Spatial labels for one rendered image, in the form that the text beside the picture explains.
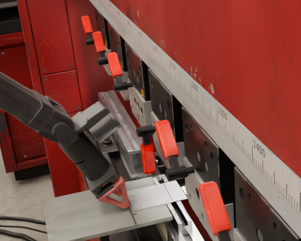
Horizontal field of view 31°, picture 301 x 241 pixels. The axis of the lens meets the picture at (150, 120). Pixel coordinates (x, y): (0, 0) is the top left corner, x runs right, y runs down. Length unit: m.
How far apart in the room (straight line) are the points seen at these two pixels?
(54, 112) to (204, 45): 0.44
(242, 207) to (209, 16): 0.22
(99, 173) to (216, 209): 0.52
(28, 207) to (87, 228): 2.06
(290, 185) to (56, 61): 1.52
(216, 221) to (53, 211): 0.65
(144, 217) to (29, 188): 2.28
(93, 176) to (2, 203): 2.21
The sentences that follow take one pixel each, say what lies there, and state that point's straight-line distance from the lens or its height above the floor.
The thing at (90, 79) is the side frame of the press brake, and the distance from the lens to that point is 1.98.
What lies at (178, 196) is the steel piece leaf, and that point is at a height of 1.00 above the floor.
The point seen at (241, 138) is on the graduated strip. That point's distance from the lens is 0.60.
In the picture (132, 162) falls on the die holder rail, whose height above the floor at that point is 0.92.
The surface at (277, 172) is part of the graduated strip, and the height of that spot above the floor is 1.39.
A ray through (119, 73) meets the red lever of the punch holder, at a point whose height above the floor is 1.28.
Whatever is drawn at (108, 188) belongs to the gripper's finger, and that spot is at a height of 1.08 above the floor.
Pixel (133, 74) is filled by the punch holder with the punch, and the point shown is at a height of 1.28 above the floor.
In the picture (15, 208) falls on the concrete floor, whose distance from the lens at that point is 3.23.
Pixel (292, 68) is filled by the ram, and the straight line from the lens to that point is 0.46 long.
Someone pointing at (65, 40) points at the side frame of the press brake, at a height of 1.16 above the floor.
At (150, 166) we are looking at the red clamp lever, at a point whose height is 1.17.
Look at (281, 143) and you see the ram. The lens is 0.51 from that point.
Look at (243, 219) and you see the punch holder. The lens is 0.65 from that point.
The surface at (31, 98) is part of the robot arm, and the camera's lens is 1.01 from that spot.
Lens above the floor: 1.65
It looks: 24 degrees down
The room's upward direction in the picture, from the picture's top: 6 degrees counter-clockwise
